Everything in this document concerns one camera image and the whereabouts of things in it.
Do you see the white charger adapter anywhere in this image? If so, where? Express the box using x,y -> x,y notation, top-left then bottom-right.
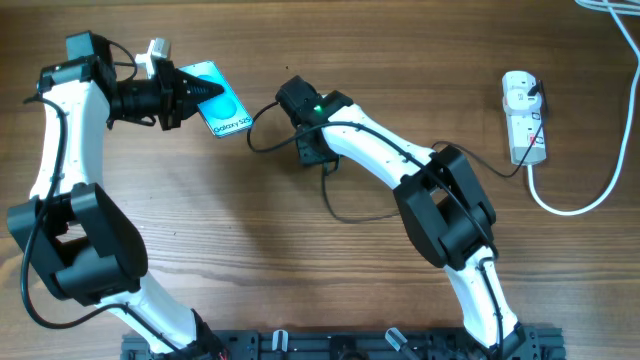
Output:
502,85 -> 542,115

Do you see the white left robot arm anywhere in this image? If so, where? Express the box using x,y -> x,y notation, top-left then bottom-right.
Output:
7,31 -> 230,359

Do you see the white power strip cord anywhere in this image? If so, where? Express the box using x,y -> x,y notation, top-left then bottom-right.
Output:
526,0 -> 640,217

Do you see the black USB charging cable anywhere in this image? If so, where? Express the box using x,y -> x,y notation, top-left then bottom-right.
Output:
245,79 -> 547,225

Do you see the Galaxy S25 smartphone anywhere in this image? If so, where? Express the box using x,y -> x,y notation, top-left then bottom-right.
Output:
180,60 -> 253,138

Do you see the white power strip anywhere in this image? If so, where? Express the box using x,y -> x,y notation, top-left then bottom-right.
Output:
502,70 -> 546,166

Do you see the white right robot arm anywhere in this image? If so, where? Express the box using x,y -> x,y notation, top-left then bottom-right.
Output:
275,76 -> 524,359

